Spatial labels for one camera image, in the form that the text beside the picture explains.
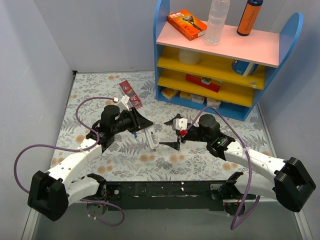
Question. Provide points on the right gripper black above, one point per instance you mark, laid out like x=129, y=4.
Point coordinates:
x=179, y=135

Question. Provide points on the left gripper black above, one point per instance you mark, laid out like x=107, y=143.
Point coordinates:
x=136, y=120

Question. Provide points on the white remote control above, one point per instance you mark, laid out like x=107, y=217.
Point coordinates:
x=151, y=138

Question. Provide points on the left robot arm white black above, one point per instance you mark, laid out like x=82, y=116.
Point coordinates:
x=53, y=191

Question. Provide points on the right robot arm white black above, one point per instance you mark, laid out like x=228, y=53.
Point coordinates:
x=286, y=181

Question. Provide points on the red toothpaste box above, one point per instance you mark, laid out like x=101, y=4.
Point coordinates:
x=134, y=99

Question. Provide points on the floral table mat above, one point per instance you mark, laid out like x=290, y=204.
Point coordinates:
x=129, y=158

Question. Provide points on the yellow soap pack left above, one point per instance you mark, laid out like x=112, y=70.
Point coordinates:
x=169, y=93

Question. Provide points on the yellow white pack middle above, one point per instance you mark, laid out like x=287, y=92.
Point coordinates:
x=192, y=97

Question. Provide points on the white pack right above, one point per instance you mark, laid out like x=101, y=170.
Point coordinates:
x=211, y=102

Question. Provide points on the red box on shelf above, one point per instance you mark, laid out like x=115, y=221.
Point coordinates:
x=205, y=82

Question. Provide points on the black base bar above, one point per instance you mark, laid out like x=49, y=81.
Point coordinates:
x=173, y=195

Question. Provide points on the white paper roll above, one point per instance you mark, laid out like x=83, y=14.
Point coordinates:
x=189, y=57

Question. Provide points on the blue shelf unit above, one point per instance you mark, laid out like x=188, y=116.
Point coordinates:
x=238, y=94

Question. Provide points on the blue white can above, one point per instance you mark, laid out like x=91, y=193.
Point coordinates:
x=244, y=68

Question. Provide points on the orange razor box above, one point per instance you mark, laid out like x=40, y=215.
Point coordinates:
x=187, y=24

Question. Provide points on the clear plastic bottle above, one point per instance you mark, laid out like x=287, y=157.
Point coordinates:
x=216, y=20

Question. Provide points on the orange cylindrical bottle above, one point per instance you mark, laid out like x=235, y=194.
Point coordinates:
x=249, y=16

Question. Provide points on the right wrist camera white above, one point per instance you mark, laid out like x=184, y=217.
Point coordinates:
x=180, y=125

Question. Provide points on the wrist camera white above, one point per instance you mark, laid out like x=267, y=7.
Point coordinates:
x=180, y=125
x=123, y=103

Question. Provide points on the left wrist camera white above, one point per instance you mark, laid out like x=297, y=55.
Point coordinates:
x=123, y=103

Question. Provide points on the aluminium rail frame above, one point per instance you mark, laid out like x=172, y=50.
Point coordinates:
x=269, y=221

